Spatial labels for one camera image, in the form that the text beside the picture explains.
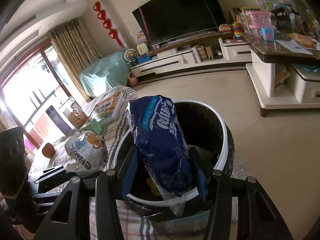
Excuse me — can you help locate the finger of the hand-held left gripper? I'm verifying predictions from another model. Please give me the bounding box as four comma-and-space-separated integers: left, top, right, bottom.
27, 165, 66, 183
31, 192, 60, 207

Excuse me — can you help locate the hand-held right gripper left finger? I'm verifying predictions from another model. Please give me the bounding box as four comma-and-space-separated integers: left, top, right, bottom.
37, 145, 138, 240

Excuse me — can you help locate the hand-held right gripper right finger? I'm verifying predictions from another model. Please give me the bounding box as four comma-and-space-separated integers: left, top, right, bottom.
189, 146, 294, 240

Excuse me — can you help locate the white and black trash bin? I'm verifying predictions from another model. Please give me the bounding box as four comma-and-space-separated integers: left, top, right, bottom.
112, 100, 235, 224

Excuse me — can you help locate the dark blue plastic bag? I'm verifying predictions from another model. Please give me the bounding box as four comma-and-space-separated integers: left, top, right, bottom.
126, 95, 200, 217

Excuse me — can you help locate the white cartoon plastic bag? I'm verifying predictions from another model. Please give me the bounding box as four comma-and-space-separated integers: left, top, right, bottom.
64, 131, 108, 177

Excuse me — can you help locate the red apple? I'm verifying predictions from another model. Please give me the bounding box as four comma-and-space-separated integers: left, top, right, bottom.
42, 142, 55, 158

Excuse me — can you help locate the plaid tablecloth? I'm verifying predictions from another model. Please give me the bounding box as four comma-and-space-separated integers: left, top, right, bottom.
24, 85, 158, 240

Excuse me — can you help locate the purple water bottle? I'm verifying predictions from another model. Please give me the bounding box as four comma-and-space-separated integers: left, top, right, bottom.
46, 105, 69, 132

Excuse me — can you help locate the pale green box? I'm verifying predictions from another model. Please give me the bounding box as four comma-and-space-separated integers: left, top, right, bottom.
79, 119, 103, 135

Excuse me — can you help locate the sliding glass balcony door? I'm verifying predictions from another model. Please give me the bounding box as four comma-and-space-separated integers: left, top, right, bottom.
0, 40, 75, 145

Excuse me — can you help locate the clear cookie jar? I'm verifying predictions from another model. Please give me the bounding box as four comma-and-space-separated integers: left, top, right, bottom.
65, 102, 88, 129

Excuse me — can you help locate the colourful flat game box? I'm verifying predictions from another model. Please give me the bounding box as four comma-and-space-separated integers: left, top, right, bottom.
89, 91, 127, 127

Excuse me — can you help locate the pink round toy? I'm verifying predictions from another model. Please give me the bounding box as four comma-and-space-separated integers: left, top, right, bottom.
126, 71, 139, 87

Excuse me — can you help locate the marble top coffee table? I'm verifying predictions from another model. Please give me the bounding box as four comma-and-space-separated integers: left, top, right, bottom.
241, 34, 320, 118

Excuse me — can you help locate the blue toy set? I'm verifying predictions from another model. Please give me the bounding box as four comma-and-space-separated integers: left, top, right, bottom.
130, 55, 153, 67

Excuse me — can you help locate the small white desk fan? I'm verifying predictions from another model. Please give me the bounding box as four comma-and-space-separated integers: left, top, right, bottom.
123, 49, 138, 64

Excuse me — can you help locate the white television stand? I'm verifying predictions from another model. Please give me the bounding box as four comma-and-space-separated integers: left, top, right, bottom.
130, 31, 253, 77

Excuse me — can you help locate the wooden shelf toy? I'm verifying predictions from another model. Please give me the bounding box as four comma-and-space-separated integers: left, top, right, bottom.
196, 45, 215, 62

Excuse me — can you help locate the beige patterned curtain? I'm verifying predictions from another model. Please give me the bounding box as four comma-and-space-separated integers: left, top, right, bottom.
47, 17, 100, 98

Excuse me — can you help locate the pink arched toy sign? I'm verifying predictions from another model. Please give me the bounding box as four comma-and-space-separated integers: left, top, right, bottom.
136, 31, 147, 45

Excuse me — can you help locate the small light blue toy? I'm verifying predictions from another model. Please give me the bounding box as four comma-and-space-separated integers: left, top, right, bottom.
260, 26, 275, 42

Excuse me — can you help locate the white paper sheet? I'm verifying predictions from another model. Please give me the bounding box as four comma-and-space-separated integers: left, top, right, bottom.
275, 39, 313, 55

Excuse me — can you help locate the pink plastic box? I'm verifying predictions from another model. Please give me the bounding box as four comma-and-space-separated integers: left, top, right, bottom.
244, 10, 272, 34

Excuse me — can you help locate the black flat television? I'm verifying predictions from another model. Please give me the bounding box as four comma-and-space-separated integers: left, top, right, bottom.
132, 0, 227, 48

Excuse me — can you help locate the orange flat box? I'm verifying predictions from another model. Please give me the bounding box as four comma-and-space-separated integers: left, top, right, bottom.
287, 32, 317, 49

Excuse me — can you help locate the black desk organiser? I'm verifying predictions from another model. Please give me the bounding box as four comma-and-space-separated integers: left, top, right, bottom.
271, 7, 293, 29

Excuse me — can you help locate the rainbow stacking ring toy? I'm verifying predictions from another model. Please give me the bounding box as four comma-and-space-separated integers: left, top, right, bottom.
231, 21, 244, 42

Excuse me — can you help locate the red heart wall hanging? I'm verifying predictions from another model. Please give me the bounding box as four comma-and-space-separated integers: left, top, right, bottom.
93, 1, 124, 48

